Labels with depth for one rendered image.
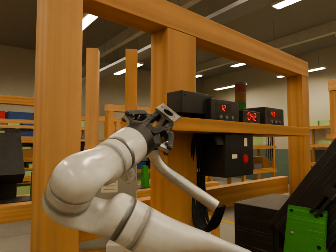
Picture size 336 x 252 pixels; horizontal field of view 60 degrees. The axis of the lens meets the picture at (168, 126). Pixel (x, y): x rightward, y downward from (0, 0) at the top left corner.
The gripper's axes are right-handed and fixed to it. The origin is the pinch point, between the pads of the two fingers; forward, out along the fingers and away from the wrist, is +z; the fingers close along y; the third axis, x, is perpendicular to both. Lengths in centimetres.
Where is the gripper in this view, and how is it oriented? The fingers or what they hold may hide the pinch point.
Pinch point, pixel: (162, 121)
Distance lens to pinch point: 70.0
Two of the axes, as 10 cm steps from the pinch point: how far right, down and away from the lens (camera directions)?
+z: 4.2, -3.5, 8.4
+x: -4.7, 7.1, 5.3
